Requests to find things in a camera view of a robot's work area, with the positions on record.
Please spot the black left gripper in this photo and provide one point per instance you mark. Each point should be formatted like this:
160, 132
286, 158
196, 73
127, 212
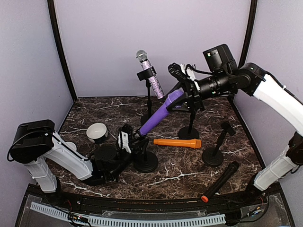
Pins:
133, 145

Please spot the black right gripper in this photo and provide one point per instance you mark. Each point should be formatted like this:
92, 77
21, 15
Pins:
192, 93

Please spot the black stand ring clip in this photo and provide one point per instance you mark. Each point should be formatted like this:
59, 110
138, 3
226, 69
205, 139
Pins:
147, 162

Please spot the purple toy microphone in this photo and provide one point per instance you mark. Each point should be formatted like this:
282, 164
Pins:
160, 114

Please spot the small black stand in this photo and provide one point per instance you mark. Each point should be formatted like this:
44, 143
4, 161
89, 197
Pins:
212, 156
189, 132

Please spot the tall stand large clip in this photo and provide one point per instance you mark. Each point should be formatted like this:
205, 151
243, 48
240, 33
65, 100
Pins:
149, 94

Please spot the orange toy microphone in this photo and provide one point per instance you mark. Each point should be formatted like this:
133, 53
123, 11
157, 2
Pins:
193, 143

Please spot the glitter microphone silver head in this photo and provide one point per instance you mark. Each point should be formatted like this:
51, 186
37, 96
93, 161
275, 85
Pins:
141, 56

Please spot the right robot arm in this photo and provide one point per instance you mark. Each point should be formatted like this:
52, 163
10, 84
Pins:
225, 76

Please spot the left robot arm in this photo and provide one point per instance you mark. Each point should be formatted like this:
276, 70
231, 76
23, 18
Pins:
34, 142

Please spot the white bowl black rim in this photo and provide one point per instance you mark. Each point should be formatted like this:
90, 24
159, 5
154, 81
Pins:
97, 133

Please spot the white cup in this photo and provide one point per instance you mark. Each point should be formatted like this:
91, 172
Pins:
71, 145

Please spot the black microphone orange cap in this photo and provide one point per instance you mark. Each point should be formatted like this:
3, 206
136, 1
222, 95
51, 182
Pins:
227, 174

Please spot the right black corner post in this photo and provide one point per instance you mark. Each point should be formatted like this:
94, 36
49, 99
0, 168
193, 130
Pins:
248, 33

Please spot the black corner post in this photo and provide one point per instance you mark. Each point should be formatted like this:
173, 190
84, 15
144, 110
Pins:
248, 33
59, 47

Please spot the black table front rail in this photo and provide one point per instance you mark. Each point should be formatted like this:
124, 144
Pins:
97, 199

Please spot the white cable duct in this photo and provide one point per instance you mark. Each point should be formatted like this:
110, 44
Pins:
98, 221

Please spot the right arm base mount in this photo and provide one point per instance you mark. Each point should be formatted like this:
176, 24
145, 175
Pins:
251, 193

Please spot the left black corner post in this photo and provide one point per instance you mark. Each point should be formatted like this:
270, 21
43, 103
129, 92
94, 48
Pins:
59, 47

